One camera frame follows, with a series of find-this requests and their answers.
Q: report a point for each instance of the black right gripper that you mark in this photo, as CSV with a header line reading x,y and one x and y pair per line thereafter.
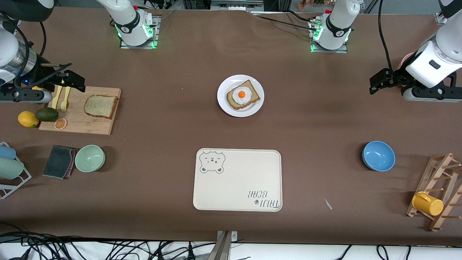
x,y
39,76

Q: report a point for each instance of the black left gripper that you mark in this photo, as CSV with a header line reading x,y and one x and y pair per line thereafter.
x,y
398,77

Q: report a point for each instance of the brown bread slice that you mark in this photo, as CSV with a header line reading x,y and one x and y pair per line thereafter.
x,y
100,105
252,94

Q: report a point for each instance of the fried egg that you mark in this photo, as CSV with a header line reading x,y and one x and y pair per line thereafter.
x,y
241,95

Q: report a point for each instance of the white round plate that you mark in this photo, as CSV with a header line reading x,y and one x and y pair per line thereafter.
x,y
234,80

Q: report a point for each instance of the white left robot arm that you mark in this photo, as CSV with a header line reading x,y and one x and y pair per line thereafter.
x,y
335,25

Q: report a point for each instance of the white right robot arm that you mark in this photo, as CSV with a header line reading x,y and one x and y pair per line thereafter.
x,y
128,21

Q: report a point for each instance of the yellow plastic fork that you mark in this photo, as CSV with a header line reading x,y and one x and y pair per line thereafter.
x,y
64,104

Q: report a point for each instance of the yellow plastic knife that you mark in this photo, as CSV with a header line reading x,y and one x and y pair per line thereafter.
x,y
55,101

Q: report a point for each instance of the dark green avocado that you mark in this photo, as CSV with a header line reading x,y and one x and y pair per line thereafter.
x,y
47,114

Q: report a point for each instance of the orange slice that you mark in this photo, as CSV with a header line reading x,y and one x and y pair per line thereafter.
x,y
60,124

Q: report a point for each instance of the wooden cutting board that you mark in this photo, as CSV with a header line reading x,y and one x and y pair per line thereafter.
x,y
94,126

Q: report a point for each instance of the blue bowl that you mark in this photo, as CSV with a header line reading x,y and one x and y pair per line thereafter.
x,y
378,156

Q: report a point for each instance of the pale green bowl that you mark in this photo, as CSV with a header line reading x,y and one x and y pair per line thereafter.
x,y
90,159

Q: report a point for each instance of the pink cloth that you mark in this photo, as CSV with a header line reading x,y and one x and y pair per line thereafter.
x,y
74,160

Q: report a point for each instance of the dark grey cloth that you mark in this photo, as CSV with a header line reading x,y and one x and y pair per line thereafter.
x,y
57,161

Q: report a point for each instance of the aluminium corner profile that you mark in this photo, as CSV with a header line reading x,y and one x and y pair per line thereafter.
x,y
441,18

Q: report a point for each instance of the light blue cup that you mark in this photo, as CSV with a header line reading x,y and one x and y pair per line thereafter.
x,y
6,152

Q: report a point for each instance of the pale green cup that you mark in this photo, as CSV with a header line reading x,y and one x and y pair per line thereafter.
x,y
10,168

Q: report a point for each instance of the wooden mug rack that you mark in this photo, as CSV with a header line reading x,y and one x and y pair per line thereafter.
x,y
445,169

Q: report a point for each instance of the yellow mug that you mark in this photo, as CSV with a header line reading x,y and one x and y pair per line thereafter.
x,y
427,204

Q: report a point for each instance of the small white paper scrap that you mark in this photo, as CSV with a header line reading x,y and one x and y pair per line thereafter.
x,y
328,204

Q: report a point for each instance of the cream bear print tray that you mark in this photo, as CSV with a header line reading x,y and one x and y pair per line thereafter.
x,y
238,180

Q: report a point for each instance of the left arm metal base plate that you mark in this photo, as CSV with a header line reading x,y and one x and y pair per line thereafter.
x,y
343,50

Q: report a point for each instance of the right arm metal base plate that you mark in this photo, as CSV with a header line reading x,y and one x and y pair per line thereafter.
x,y
153,39

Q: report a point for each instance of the aluminium background frame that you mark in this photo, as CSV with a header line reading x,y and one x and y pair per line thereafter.
x,y
234,4

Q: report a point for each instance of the metal table bracket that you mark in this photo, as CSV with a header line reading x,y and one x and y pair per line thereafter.
x,y
224,249

